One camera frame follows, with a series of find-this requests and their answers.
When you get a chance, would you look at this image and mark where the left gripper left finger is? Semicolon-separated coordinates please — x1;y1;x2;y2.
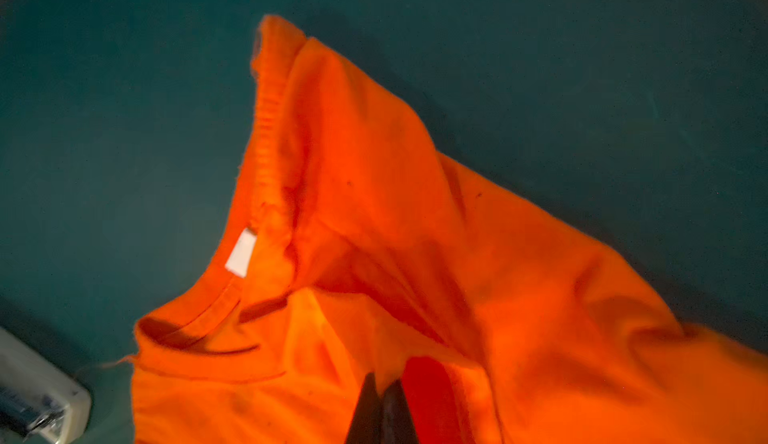
344;373;381;444

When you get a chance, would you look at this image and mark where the orange t shirt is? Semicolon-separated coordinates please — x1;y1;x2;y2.
131;16;767;443

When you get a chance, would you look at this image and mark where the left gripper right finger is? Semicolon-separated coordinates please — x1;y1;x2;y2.
380;380;419;444

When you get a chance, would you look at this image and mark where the grey stapler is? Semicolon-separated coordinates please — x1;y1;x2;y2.
1;329;92;444

